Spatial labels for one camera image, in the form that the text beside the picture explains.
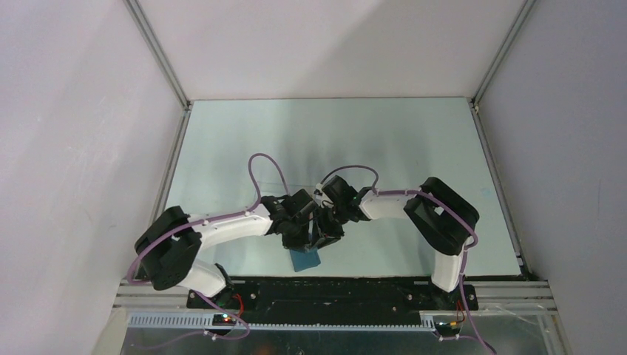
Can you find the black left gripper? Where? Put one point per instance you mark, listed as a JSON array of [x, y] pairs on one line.
[[302, 241]]

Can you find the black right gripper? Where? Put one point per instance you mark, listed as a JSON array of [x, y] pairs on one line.
[[322, 231]]

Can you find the blue leather card holder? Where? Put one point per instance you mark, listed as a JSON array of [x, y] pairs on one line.
[[302, 260]]

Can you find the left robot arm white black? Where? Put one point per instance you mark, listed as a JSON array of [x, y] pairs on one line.
[[169, 250]]

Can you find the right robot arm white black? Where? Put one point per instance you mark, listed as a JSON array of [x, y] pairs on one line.
[[443, 218]]

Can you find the left controller board with leds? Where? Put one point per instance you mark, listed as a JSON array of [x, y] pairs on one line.
[[224, 320]]

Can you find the controller board with leds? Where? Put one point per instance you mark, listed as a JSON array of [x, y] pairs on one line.
[[224, 320], [448, 330]]

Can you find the right controller board with leds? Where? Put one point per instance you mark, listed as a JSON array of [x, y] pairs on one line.
[[448, 330]]

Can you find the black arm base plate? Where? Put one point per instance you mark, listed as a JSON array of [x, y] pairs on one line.
[[259, 293]]

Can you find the grey slotted cable duct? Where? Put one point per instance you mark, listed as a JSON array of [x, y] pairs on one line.
[[191, 321]]

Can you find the right aluminium frame post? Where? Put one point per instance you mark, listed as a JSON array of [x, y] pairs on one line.
[[503, 50]]

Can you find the aluminium frame post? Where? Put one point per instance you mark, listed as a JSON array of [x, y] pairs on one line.
[[150, 37], [503, 50]]

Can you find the left aluminium frame post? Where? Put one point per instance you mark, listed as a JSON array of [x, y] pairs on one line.
[[150, 37]]

